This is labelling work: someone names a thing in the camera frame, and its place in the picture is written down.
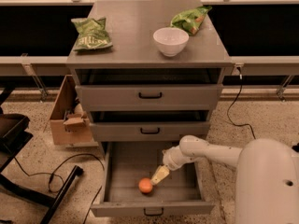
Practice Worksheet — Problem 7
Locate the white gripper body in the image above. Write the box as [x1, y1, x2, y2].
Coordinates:
[163, 147, 195, 171]

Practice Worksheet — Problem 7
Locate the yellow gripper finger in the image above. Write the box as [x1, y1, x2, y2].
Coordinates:
[150, 165, 170, 185]

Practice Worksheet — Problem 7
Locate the orange fruit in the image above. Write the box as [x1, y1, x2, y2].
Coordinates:
[138, 177, 153, 194]

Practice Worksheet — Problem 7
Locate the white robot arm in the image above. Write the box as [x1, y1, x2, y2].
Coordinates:
[151, 135, 299, 224]

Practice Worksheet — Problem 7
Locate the grey open bottom drawer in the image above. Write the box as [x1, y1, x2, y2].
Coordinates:
[92, 142, 213, 217]

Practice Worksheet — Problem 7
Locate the grey middle drawer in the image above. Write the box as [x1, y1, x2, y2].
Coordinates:
[90, 121, 210, 142]

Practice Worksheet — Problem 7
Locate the grey drawer cabinet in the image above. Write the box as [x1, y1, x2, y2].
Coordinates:
[65, 0, 234, 157]

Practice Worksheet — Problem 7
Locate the grey top drawer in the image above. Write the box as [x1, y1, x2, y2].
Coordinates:
[76, 84, 222, 111]

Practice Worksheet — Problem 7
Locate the cardboard box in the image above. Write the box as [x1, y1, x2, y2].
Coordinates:
[50, 75, 93, 146]

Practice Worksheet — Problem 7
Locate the white ceramic bowl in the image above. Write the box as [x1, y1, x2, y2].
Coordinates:
[153, 27, 189, 57]

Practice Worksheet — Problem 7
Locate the green chip bag right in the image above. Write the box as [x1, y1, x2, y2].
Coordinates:
[170, 6, 212, 35]

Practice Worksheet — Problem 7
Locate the green chip bag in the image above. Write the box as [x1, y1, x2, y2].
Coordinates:
[170, 6, 212, 35]
[71, 17, 113, 51]

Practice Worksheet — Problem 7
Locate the green chip bag left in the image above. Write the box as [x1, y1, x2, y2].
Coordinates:
[71, 17, 113, 51]

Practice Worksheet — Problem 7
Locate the black office chair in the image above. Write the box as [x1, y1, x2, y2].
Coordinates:
[0, 90, 86, 224]

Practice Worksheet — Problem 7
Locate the black power adapter cable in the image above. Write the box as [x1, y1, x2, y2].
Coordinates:
[226, 75, 257, 141]

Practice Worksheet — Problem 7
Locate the metal railing frame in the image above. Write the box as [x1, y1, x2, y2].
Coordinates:
[0, 0, 299, 103]

